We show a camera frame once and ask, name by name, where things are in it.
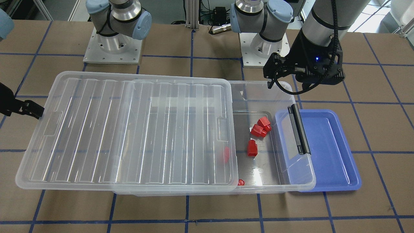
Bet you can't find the clear plastic storage box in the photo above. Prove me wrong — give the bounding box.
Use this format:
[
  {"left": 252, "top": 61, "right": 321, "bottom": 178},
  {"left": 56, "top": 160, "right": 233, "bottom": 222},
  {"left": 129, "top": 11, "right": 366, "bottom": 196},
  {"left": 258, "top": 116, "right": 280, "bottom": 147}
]
[{"left": 112, "top": 80, "right": 317, "bottom": 196}]

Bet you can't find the black box latch handle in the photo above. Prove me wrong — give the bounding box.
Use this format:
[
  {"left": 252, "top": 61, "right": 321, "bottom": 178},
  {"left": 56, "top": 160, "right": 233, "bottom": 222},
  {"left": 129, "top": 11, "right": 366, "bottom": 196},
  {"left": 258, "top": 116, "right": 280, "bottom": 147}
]
[{"left": 288, "top": 104, "right": 311, "bottom": 155}]

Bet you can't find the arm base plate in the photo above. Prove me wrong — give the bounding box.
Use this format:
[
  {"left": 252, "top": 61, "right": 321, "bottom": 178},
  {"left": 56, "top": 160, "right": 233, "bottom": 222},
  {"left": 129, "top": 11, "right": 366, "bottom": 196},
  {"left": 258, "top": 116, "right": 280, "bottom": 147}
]
[
  {"left": 83, "top": 28, "right": 142, "bottom": 65},
  {"left": 239, "top": 33, "right": 290, "bottom": 68}
]

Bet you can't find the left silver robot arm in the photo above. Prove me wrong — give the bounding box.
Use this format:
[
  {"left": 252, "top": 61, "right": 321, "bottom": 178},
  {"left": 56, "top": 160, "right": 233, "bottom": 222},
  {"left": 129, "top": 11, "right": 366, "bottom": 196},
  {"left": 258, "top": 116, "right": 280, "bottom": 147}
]
[{"left": 230, "top": 0, "right": 369, "bottom": 95}]

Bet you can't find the red block from tray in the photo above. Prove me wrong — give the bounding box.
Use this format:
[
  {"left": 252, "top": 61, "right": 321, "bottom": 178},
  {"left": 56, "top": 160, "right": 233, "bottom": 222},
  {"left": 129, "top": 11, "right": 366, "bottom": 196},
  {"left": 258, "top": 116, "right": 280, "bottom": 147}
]
[{"left": 247, "top": 139, "right": 258, "bottom": 157}]

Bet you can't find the red block in box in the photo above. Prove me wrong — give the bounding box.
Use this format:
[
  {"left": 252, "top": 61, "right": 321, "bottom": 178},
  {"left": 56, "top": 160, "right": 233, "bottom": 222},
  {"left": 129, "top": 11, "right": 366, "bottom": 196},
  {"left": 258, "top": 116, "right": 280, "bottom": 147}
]
[
  {"left": 223, "top": 146, "right": 230, "bottom": 164},
  {"left": 257, "top": 116, "right": 272, "bottom": 132},
  {"left": 250, "top": 124, "right": 267, "bottom": 138},
  {"left": 237, "top": 179, "right": 245, "bottom": 186}
]

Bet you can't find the blue plastic tray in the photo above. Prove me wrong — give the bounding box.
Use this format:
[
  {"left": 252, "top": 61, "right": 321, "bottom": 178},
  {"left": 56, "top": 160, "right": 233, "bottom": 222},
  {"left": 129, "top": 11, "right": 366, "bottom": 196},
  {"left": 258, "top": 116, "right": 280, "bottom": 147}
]
[{"left": 275, "top": 109, "right": 361, "bottom": 192}]

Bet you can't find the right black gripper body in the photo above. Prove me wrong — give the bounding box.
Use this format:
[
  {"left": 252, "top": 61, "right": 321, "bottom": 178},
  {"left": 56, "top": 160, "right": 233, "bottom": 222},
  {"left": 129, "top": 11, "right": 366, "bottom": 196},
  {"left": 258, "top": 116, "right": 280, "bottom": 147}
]
[{"left": 0, "top": 83, "right": 33, "bottom": 117}]

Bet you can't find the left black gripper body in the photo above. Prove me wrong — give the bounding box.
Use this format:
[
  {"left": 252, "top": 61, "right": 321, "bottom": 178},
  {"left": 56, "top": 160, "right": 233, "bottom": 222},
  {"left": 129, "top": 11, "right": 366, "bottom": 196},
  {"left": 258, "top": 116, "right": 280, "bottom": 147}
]
[{"left": 263, "top": 30, "right": 345, "bottom": 91}]

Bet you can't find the clear plastic box lid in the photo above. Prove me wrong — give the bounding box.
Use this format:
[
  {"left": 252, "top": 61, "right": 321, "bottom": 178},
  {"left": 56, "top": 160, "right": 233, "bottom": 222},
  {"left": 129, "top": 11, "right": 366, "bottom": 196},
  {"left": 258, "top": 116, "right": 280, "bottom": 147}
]
[{"left": 15, "top": 71, "right": 238, "bottom": 195}]

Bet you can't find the aluminium frame post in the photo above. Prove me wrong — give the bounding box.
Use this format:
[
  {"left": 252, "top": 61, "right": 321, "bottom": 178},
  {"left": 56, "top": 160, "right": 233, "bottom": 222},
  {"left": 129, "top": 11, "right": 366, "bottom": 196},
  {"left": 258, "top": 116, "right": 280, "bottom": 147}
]
[{"left": 184, "top": 0, "right": 200, "bottom": 31}]

